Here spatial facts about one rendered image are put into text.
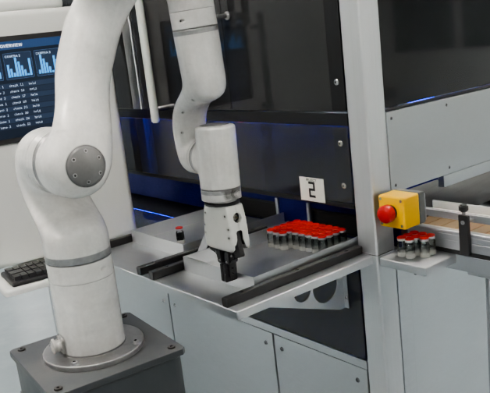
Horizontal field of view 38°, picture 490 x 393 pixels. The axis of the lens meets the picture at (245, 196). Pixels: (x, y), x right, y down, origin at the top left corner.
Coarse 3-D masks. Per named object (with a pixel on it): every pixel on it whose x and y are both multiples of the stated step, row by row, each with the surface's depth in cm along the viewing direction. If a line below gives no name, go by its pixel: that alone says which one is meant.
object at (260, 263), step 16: (256, 240) 182; (352, 240) 167; (192, 256) 169; (208, 256) 173; (256, 256) 173; (272, 256) 171; (288, 256) 170; (304, 256) 169; (320, 256) 160; (192, 272) 167; (208, 272) 161; (240, 272) 162; (256, 272) 161; (272, 272) 152; (240, 288) 153
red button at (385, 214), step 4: (388, 204) 154; (380, 208) 154; (384, 208) 153; (388, 208) 153; (392, 208) 153; (380, 212) 154; (384, 212) 153; (388, 212) 153; (392, 212) 153; (380, 216) 154; (384, 216) 153; (388, 216) 153; (392, 216) 153; (380, 220) 155; (384, 220) 154; (388, 220) 153; (392, 220) 154
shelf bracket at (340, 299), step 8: (336, 280) 172; (344, 280) 172; (336, 288) 172; (344, 288) 173; (312, 296) 167; (336, 296) 172; (344, 296) 174; (280, 304) 161; (288, 304) 162; (296, 304) 164; (304, 304) 166; (312, 304) 167; (320, 304) 169; (328, 304) 171; (336, 304) 172; (344, 304) 174
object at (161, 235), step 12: (180, 216) 207; (192, 216) 210; (276, 216) 196; (144, 228) 200; (156, 228) 203; (168, 228) 205; (192, 228) 205; (144, 240) 193; (156, 240) 188; (168, 240) 183; (192, 240) 193; (168, 252) 184; (180, 252) 179
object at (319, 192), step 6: (300, 180) 177; (306, 180) 175; (312, 180) 174; (318, 180) 172; (300, 186) 178; (306, 186) 176; (312, 186) 174; (318, 186) 172; (300, 192) 178; (306, 192) 176; (312, 192) 175; (318, 192) 173; (324, 192) 171; (306, 198) 177; (312, 198) 175; (318, 198) 173; (324, 198) 172
